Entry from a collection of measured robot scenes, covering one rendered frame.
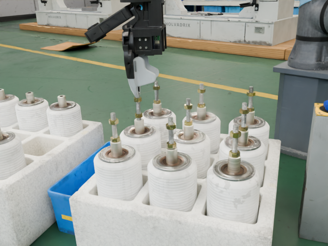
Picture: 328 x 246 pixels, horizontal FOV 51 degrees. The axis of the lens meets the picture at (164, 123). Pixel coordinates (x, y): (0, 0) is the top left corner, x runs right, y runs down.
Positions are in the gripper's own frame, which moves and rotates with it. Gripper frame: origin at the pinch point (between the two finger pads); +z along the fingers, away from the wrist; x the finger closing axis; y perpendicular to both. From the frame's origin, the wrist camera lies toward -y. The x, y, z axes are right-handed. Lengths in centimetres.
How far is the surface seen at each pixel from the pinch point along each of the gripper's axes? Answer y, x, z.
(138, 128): 0.6, -1.1, 8.7
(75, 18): -153, 350, 15
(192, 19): -3, 250, 10
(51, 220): -23.2, -4.7, 33.5
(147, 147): 3.1, -4.1, 12.0
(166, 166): 9.1, -16.5, 9.6
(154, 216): 7.3, -21.3, 17.4
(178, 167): 11.4, -16.4, 9.7
